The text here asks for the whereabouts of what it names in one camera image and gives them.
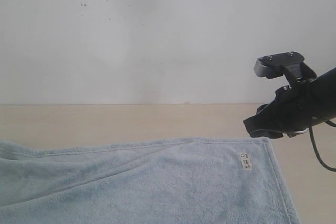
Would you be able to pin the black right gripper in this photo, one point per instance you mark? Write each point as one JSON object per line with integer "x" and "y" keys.
{"x": 291, "y": 112}

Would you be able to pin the light blue terry towel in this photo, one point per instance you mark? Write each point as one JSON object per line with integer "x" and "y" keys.
{"x": 187, "y": 180}

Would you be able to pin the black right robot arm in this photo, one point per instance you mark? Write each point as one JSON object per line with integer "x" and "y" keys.
{"x": 323, "y": 90}

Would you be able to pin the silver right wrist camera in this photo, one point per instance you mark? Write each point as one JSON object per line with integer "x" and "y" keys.
{"x": 289, "y": 64}

